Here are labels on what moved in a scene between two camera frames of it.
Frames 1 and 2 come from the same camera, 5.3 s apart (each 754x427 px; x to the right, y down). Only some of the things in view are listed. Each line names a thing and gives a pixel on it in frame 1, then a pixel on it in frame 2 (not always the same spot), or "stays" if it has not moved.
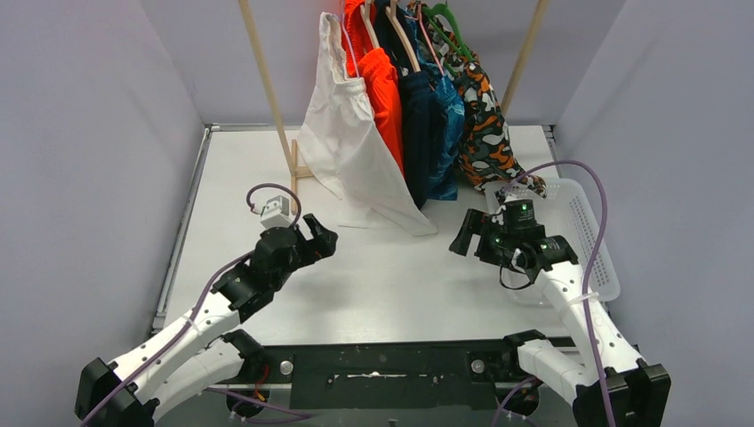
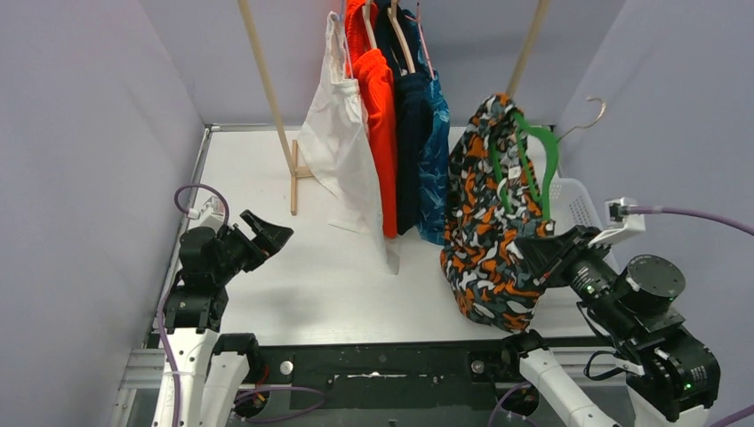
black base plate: [296, 363] stays
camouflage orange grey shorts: [486, 157] to [494, 202]
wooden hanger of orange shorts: [364, 11] stays
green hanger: [447, 11] to [525, 158]
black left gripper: [308, 243] to [244, 239]
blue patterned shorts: [444, 185] to [438, 151]
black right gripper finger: [473, 223] to [541, 257]
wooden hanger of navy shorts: [389, 12] stays
